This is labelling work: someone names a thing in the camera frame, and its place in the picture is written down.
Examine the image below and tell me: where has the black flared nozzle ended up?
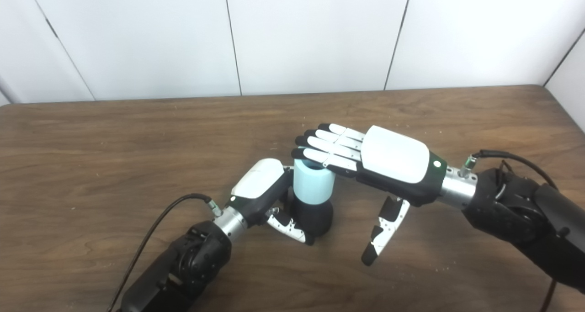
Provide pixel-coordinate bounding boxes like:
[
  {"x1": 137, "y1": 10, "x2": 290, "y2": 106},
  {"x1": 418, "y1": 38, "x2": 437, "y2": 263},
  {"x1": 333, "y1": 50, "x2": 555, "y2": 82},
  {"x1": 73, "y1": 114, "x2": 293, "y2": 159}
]
[{"x1": 291, "y1": 197, "x2": 335, "y2": 238}]

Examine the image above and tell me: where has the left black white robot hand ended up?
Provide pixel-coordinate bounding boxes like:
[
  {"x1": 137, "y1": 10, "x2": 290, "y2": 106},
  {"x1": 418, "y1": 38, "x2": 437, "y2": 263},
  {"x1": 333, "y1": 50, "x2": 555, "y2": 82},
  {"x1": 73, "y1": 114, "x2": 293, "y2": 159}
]
[{"x1": 225, "y1": 158, "x2": 316, "y2": 247}]

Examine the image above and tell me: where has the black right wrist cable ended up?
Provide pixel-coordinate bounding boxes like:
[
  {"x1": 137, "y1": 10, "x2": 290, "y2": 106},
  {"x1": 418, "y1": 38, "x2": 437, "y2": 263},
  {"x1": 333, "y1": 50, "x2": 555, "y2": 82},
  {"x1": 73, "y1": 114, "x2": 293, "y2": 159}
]
[{"x1": 459, "y1": 149, "x2": 559, "y2": 312}]

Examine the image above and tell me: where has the light blue cylinder cup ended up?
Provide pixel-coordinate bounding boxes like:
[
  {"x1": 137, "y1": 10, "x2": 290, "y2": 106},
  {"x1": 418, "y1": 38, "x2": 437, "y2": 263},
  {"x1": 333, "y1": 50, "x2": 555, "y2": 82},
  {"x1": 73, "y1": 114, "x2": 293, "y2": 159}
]
[{"x1": 292, "y1": 159, "x2": 336, "y2": 206}]

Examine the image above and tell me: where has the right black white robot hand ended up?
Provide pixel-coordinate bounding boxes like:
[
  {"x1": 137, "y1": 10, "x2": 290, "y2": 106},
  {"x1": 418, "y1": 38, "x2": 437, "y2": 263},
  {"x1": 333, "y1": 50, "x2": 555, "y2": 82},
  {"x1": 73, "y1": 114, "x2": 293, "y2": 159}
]
[{"x1": 291, "y1": 122, "x2": 448, "y2": 267}]

